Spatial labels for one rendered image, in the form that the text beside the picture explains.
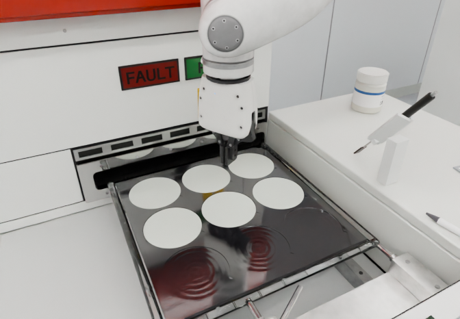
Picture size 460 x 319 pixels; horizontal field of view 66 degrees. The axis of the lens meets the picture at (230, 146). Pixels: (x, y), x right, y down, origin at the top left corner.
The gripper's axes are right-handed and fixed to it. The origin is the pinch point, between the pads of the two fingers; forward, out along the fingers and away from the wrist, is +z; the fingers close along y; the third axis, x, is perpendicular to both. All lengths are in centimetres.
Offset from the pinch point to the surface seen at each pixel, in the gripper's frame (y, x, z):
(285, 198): 11.3, 2.6, 8.0
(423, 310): 35.9, -14.9, 2.0
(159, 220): -5.2, -14.8, 8.0
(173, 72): -15.5, 3.9, -11.7
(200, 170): -8.2, 1.8, 8.0
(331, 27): -52, 229, 24
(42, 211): -31.9, -21.4, 13.5
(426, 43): 9, 328, 49
